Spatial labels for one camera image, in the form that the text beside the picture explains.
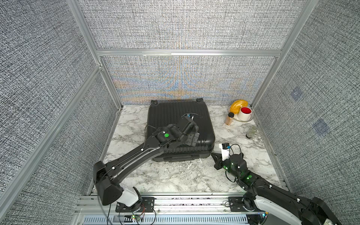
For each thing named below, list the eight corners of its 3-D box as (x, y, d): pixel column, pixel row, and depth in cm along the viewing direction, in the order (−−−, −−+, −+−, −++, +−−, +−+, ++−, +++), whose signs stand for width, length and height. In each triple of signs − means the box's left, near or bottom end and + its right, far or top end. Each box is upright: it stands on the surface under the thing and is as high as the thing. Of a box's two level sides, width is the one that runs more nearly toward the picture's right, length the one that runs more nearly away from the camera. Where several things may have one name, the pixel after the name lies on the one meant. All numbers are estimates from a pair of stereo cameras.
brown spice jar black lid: (225, 125, 110) (229, 117, 102) (224, 120, 113) (227, 112, 105) (231, 125, 110) (235, 117, 102) (229, 120, 113) (233, 112, 105)
